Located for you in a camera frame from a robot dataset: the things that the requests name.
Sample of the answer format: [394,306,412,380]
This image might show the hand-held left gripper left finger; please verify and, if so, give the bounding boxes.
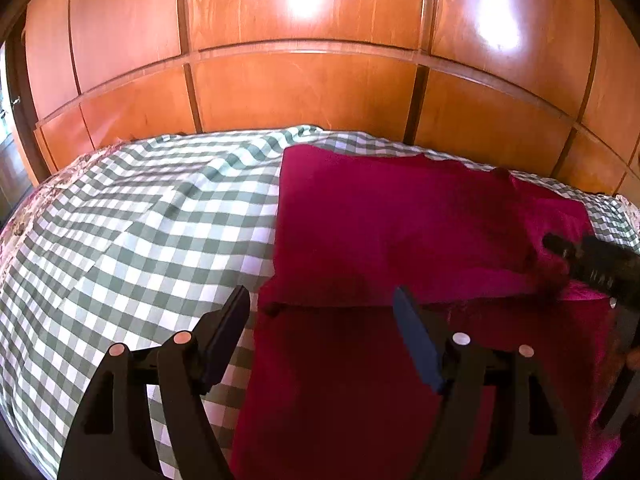
[57,285,251,480]

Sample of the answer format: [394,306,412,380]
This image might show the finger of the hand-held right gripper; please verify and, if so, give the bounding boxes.
[542,232,593,281]

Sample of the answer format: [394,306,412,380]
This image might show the green checked bed sheet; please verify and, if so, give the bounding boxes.
[0,125,640,480]

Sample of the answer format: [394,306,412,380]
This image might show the floral bedding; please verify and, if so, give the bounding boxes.
[0,145,118,281]

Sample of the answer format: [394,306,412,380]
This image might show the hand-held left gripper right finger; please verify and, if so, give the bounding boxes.
[392,286,583,480]

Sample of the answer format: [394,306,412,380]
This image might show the wooden wardrobe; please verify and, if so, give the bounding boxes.
[20,0,640,201]

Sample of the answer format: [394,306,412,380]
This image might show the dark red cloth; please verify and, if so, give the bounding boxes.
[230,144,636,480]

